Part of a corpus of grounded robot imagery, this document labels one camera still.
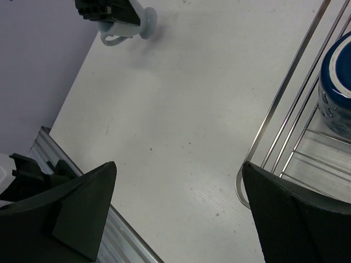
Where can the aluminium front rail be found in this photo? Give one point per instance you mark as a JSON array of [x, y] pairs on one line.
[[97, 222]]

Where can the dark blue mug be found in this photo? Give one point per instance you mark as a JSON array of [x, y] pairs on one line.
[[334, 87]]

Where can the metal wire dish rack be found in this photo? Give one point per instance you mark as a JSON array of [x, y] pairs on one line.
[[293, 141]]

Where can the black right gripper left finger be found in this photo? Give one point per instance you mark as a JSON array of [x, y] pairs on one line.
[[63, 224]]

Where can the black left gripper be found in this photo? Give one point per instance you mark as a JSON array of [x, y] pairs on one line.
[[108, 11]]

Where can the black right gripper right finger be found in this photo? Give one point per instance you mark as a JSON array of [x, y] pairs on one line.
[[295, 224]]

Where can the pale blue footed cup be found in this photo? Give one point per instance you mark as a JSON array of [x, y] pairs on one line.
[[114, 33]]

